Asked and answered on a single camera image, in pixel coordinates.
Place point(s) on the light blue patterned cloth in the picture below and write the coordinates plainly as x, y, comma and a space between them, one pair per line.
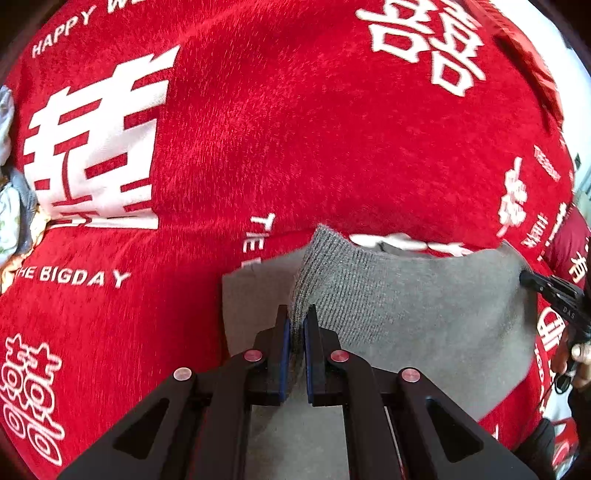
7, 217

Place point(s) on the red printed blanket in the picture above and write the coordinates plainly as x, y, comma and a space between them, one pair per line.
277, 138

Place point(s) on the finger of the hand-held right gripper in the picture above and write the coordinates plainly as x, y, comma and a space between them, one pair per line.
538, 280

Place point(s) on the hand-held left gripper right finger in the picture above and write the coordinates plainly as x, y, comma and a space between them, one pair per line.
308, 350

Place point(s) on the person's right hand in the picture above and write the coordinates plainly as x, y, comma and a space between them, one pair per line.
579, 364

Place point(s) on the dark grey cloth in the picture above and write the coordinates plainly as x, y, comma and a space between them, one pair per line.
27, 196

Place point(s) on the grey knit garment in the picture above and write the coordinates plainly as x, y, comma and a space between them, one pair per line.
415, 314

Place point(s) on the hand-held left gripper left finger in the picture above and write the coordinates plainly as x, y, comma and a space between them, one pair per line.
285, 350

